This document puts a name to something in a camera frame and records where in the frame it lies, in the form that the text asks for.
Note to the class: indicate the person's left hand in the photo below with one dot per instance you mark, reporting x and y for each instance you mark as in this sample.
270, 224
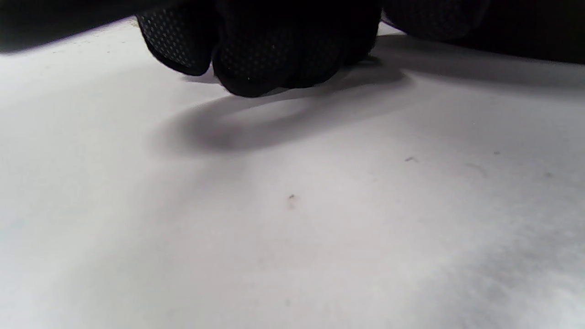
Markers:
274, 45

